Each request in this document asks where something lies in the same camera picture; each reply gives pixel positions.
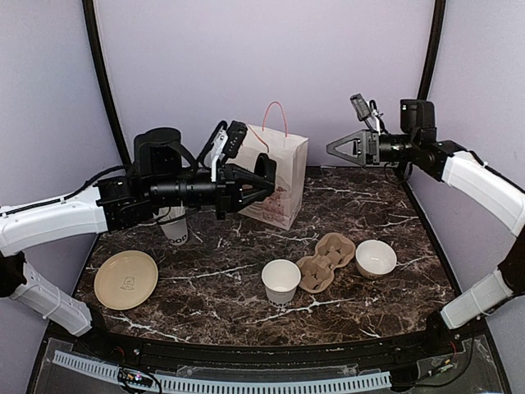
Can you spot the white cup holding straws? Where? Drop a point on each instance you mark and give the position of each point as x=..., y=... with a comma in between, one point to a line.
x=172, y=221

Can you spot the black right frame post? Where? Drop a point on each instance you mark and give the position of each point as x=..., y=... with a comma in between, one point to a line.
x=433, y=44

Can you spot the white slotted cable duct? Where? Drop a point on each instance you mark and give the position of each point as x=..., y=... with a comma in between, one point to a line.
x=209, y=380

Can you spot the black left frame post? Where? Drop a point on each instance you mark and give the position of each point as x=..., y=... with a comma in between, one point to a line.
x=95, y=44

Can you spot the black frame post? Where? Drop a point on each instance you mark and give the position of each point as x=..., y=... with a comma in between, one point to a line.
x=95, y=44
x=433, y=44

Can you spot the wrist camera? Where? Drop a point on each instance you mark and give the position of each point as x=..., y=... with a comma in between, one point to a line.
x=368, y=113
x=225, y=143

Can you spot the beige round plate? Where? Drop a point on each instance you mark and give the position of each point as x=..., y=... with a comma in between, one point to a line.
x=126, y=280

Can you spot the black front table rail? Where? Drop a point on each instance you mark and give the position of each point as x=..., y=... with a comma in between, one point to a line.
x=399, y=352

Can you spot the black plastic cup lid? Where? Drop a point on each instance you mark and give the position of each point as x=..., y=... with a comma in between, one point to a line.
x=265, y=167

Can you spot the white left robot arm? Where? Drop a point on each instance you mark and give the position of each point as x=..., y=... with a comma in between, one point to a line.
x=164, y=174

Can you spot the white paper coffee cup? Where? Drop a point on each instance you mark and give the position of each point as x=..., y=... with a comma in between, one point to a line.
x=281, y=278

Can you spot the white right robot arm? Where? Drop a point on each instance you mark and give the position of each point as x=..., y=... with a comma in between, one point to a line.
x=457, y=167

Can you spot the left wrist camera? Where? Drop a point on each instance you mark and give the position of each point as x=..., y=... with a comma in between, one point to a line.
x=225, y=143

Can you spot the white ceramic bowl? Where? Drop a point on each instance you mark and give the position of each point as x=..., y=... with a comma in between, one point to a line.
x=375, y=259

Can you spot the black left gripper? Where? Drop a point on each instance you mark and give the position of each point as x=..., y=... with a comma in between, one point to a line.
x=230, y=179

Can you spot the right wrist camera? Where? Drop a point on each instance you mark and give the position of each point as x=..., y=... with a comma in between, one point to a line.
x=368, y=113

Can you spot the brown pulp cup carrier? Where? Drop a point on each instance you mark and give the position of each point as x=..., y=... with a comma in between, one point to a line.
x=318, y=271

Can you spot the white cream bear paper bag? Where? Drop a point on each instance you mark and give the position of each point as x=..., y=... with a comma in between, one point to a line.
x=290, y=152

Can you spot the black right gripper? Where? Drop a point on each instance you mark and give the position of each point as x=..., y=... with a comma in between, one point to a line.
x=367, y=147

